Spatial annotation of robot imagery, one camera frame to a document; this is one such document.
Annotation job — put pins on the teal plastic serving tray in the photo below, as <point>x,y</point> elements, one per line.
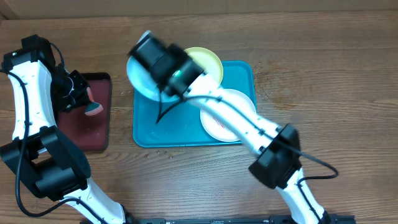
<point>182,126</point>

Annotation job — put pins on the red and green sponge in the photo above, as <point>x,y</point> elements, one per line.
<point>93,107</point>

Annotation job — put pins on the white plate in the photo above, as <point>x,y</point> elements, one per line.
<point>215,128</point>

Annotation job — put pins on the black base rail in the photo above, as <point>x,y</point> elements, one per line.
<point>276,219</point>

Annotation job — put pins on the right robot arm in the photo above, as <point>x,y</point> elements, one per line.
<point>276,148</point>

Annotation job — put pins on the light blue plate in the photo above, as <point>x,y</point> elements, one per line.
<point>150,66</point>

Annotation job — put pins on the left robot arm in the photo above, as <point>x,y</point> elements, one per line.
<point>44,159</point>

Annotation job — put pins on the yellow-green plate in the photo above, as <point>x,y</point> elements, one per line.
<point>209,61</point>

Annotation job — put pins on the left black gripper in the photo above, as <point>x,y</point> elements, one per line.
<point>80,98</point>

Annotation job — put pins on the black and red tray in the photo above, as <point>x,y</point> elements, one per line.
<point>90,133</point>

